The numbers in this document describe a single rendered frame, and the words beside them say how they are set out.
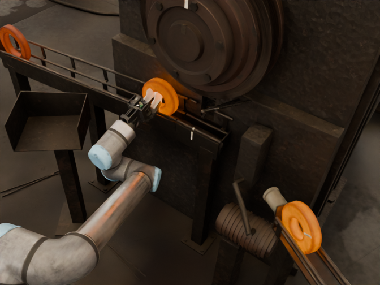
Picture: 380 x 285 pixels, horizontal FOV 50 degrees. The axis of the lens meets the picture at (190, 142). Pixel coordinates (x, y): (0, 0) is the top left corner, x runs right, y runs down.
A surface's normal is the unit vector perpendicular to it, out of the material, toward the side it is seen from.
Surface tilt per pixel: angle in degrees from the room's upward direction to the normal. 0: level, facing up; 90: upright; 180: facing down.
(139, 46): 0
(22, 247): 8
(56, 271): 57
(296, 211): 90
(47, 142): 5
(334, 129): 0
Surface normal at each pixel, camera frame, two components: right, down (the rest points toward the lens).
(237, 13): 0.33, 0.12
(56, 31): 0.05, -0.72
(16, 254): -0.05, -0.32
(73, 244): 0.38, -0.77
